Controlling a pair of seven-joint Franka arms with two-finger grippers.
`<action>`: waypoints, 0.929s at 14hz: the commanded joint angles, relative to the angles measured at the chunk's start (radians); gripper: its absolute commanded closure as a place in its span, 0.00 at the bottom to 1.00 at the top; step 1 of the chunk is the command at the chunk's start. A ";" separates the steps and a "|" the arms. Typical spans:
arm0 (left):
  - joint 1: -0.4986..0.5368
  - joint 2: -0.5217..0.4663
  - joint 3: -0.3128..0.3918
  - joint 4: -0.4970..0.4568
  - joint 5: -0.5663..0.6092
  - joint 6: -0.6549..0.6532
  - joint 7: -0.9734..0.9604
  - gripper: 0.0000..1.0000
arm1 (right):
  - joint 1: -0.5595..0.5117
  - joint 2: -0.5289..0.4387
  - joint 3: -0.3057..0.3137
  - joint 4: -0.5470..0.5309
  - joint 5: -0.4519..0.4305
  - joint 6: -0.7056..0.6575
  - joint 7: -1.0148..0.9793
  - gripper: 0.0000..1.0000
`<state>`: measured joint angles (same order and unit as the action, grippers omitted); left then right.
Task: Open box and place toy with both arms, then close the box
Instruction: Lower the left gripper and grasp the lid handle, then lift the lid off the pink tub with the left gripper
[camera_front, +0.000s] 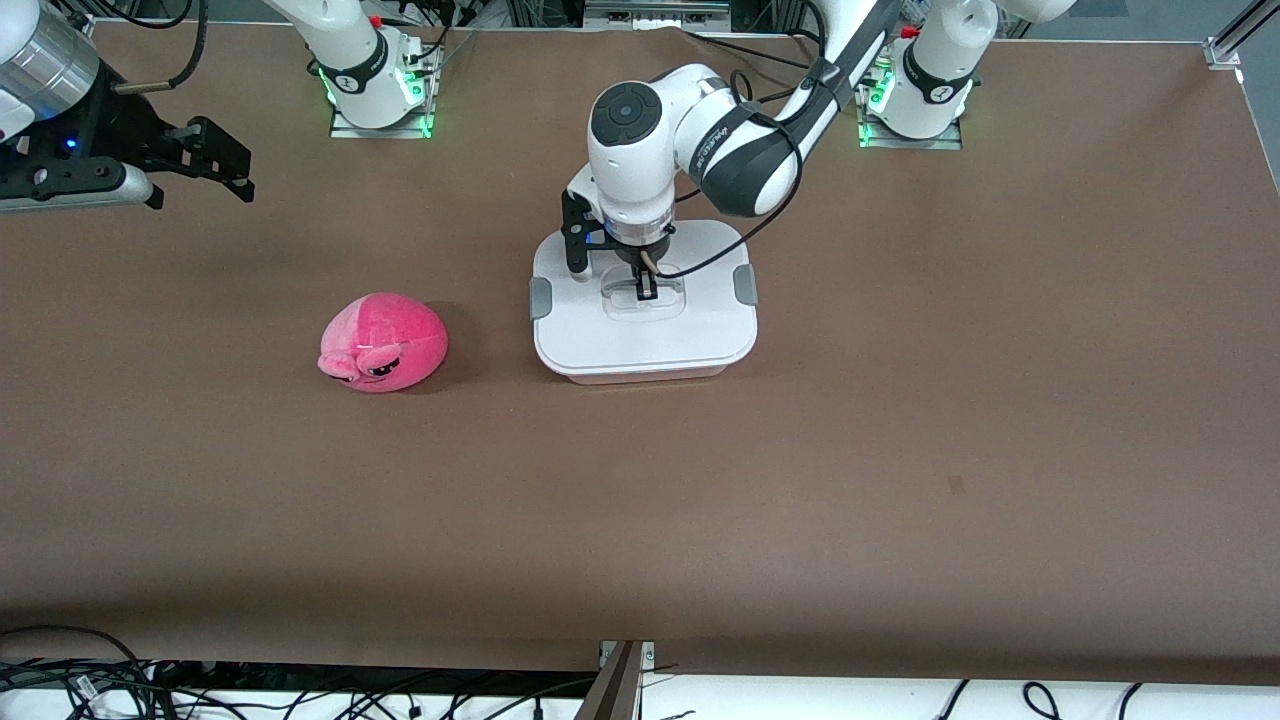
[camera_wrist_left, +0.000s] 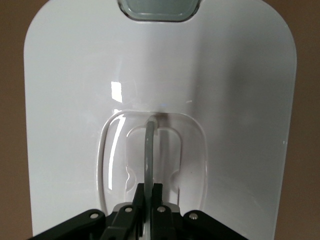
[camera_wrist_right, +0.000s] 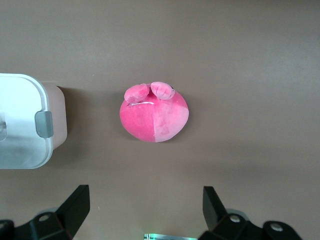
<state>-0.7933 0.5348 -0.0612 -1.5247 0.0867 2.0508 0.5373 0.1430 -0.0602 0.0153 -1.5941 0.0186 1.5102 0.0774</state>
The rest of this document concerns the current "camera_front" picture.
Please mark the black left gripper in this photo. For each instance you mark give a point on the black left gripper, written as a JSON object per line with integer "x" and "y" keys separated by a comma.
{"x": 641, "y": 259}

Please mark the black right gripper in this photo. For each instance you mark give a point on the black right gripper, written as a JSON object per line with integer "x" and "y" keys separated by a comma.
{"x": 112, "y": 133}

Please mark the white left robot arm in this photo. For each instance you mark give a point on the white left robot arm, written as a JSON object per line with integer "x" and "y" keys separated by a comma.
{"x": 640, "y": 180}

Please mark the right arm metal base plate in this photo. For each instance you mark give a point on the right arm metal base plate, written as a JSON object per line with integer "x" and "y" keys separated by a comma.
{"x": 380, "y": 131}

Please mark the metal equipment rack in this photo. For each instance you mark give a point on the metal equipment rack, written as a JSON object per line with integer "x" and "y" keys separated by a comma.
{"x": 655, "y": 12}

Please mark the aluminium frame post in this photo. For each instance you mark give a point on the aluminium frame post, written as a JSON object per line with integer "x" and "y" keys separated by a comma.
{"x": 615, "y": 690}

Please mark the pink plastic box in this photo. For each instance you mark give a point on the pink plastic box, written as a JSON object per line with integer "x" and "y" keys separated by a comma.
{"x": 650, "y": 379}

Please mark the brown table cover sheet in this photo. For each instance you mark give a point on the brown table cover sheet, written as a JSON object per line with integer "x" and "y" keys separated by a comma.
{"x": 700, "y": 520}

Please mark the aluminium profile bar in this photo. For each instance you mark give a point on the aluminium profile bar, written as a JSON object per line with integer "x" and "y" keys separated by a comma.
{"x": 1222, "y": 50}

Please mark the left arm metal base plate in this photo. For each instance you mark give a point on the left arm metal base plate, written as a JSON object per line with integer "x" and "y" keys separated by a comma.
{"x": 910, "y": 143}

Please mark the pink plush toy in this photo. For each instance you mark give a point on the pink plush toy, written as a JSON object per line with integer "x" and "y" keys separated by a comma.
{"x": 385, "y": 335}

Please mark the white box lid grey clips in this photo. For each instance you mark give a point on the white box lid grey clips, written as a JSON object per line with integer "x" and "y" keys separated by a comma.
{"x": 640, "y": 340}

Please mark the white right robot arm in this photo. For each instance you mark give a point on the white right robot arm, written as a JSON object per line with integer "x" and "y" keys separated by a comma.
{"x": 340, "y": 40}

